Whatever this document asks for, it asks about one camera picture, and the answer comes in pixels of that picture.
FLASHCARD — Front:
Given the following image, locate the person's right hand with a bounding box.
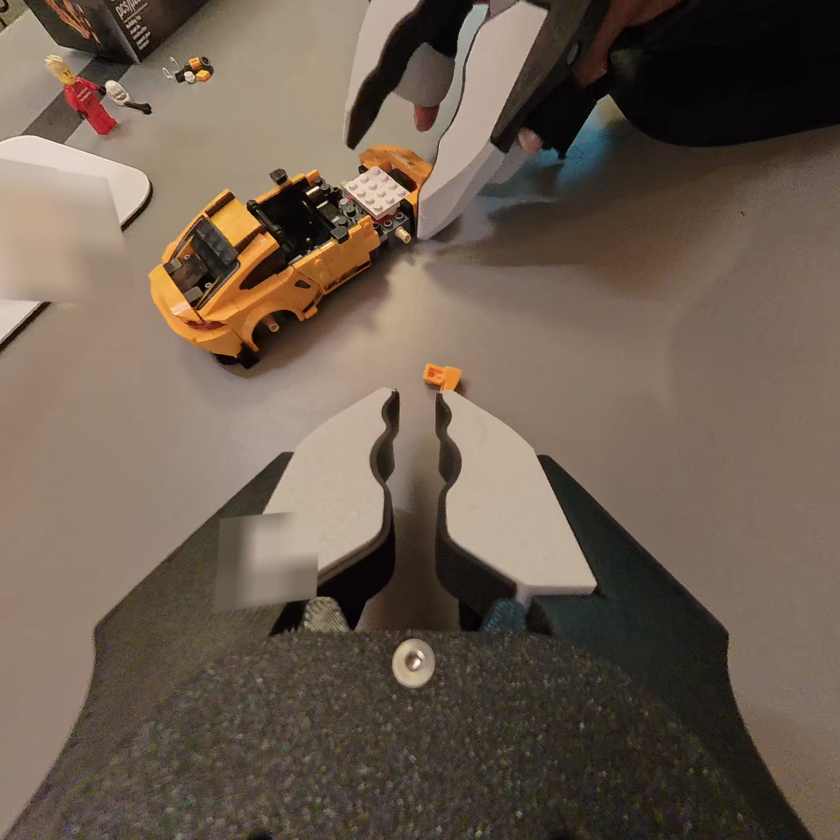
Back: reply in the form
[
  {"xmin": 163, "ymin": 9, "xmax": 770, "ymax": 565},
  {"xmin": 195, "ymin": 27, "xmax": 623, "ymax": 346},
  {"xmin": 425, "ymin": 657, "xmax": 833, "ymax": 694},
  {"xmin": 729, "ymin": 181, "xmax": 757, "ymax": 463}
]
[{"xmin": 413, "ymin": 0, "xmax": 664, "ymax": 155}]

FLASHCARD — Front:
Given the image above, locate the yellow lego car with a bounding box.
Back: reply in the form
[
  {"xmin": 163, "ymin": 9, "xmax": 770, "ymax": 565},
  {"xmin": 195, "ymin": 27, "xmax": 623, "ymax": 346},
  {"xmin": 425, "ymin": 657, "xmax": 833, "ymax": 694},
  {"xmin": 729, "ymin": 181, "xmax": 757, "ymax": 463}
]
[{"xmin": 147, "ymin": 146, "xmax": 435, "ymax": 368}]

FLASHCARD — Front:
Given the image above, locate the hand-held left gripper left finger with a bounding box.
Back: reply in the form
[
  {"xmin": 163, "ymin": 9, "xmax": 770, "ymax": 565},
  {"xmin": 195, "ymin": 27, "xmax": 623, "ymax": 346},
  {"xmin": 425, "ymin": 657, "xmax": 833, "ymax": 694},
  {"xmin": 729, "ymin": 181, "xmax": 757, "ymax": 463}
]
[{"xmin": 264, "ymin": 386, "xmax": 401, "ymax": 584}]

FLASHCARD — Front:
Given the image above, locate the black lego set box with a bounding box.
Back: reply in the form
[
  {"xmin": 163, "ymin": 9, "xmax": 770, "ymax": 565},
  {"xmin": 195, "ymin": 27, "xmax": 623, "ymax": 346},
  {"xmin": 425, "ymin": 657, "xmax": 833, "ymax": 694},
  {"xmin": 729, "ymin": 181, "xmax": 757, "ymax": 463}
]
[{"xmin": 23, "ymin": 0, "xmax": 211, "ymax": 64}]

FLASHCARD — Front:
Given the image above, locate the red lego minifigure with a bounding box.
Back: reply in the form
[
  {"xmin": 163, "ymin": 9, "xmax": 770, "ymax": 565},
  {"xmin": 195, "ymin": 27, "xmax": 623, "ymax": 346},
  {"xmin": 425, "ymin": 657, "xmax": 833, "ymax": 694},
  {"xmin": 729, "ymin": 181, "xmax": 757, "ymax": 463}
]
[{"xmin": 45, "ymin": 54, "xmax": 119, "ymax": 136}]

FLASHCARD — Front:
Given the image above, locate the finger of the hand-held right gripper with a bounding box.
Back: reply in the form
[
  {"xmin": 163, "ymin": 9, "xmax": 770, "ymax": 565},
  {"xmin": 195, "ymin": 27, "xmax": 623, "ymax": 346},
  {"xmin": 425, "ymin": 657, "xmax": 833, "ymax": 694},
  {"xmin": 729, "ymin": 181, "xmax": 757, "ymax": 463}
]
[
  {"xmin": 416, "ymin": 0, "xmax": 551, "ymax": 242},
  {"xmin": 343, "ymin": 0, "xmax": 475, "ymax": 151}
]

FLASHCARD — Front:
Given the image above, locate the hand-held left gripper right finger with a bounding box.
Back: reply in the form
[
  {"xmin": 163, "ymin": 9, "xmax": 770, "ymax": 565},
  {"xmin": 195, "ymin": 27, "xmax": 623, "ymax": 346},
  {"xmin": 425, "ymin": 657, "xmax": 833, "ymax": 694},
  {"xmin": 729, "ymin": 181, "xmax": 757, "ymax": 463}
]
[{"xmin": 434, "ymin": 390, "xmax": 599, "ymax": 599}]

